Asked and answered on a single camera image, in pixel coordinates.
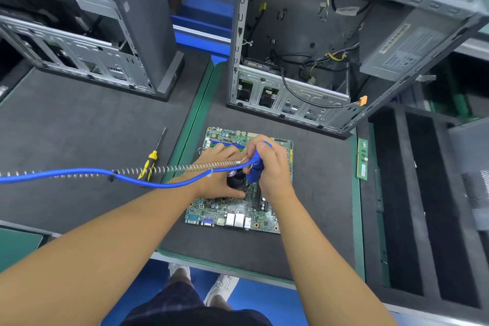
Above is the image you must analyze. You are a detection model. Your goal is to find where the silver power supply unit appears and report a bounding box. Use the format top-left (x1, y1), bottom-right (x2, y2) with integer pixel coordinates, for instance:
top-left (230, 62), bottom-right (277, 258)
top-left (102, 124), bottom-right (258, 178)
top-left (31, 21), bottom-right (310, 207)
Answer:
top-left (359, 20), bottom-right (453, 84)

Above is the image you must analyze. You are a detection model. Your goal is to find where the yellow black handled screwdriver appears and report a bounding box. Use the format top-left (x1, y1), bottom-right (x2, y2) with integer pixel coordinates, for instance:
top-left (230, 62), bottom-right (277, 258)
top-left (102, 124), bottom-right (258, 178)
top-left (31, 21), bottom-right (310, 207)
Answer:
top-left (138, 126), bottom-right (169, 181)

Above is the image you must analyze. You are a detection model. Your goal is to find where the black CPU fan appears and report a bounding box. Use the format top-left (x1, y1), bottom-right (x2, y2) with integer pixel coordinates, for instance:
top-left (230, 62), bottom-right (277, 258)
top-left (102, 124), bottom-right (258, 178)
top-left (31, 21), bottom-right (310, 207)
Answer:
top-left (228, 168), bottom-right (252, 192)

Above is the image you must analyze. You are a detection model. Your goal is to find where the blue electric screwdriver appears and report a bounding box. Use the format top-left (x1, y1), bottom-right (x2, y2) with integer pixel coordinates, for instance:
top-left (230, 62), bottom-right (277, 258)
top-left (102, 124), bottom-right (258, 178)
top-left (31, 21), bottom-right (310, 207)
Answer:
top-left (244, 146), bottom-right (267, 185)

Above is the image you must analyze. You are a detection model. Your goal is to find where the green memory module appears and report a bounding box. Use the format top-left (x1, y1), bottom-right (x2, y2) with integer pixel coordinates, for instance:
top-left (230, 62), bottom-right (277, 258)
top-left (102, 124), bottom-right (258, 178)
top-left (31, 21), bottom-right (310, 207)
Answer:
top-left (356, 137), bottom-right (370, 181)

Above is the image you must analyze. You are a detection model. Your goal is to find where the person's right hand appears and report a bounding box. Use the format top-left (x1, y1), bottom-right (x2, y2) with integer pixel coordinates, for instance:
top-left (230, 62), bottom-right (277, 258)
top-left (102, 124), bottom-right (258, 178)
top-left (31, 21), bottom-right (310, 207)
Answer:
top-left (244, 134), bottom-right (295, 204)

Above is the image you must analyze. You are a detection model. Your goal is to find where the black divided foam tray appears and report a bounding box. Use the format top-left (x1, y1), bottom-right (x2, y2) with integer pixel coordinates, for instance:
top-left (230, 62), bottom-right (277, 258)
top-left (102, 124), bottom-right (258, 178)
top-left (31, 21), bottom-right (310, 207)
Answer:
top-left (365, 104), bottom-right (489, 315)

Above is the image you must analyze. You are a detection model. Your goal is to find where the white coiled cord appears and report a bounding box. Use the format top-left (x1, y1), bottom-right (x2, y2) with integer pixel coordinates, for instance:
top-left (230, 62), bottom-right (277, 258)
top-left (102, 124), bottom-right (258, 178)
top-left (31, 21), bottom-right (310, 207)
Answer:
top-left (0, 155), bottom-right (257, 181)

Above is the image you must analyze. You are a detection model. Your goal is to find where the grey case side panel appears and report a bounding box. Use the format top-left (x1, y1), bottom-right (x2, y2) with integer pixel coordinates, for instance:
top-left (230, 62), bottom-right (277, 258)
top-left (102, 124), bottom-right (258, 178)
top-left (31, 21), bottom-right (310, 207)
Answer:
top-left (449, 116), bottom-right (489, 233)

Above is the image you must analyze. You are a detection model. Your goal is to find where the person's right forearm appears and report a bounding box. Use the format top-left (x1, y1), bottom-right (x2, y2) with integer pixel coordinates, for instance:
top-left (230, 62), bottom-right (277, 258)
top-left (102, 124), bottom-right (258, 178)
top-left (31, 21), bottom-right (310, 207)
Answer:
top-left (269, 188), bottom-right (398, 326)

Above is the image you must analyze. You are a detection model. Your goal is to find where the person's left hand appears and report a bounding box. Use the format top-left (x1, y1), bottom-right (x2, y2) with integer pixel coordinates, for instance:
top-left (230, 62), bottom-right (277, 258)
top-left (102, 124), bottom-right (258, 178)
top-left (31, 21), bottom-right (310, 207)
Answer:
top-left (179, 142), bottom-right (249, 201)

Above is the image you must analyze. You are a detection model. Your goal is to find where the dark grey computer case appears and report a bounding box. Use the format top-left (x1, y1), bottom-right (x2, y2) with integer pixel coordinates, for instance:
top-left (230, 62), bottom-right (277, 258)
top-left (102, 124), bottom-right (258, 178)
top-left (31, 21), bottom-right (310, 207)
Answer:
top-left (225, 0), bottom-right (489, 140)

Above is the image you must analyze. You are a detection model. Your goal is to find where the green motherboard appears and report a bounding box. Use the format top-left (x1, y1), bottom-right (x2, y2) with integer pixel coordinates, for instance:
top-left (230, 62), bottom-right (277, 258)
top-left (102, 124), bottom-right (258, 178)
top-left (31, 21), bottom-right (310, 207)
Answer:
top-left (183, 125), bottom-right (295, 235)

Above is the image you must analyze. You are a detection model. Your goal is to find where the person's white shoe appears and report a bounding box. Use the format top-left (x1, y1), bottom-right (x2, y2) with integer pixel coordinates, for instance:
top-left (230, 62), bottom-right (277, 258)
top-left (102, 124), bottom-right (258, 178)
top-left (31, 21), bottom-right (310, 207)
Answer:
top-left (205, 275), bottom-right (241, 308)
top-left (168, 261), bottom-right (192, 285)

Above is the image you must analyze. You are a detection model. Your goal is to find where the blue plastic crate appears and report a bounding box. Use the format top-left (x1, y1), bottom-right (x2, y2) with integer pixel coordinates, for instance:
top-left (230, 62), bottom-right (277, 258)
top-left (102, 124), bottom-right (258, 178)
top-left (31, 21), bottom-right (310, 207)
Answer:
top-left (164, 0), bottom-right (235, 65)

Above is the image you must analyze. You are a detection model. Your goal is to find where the person's left forearm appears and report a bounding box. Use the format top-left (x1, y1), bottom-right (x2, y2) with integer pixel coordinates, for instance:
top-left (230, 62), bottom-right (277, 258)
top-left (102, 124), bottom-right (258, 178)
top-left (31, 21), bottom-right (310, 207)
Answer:
top-left (0, 183), bottom-right (203, 326)

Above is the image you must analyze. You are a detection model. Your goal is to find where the blue coiled cable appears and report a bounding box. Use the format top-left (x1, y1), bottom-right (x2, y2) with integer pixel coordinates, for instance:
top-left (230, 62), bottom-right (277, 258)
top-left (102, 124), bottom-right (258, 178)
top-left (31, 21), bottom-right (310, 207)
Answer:
top-left (0, 139), bottom-right (272, 189)

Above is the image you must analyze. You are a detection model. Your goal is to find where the silver computer case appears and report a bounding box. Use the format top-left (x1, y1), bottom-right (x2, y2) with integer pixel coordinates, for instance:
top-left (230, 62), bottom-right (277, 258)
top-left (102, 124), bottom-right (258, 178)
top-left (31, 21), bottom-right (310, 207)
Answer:
top-left (0, 0), bottom-right (186, 101)

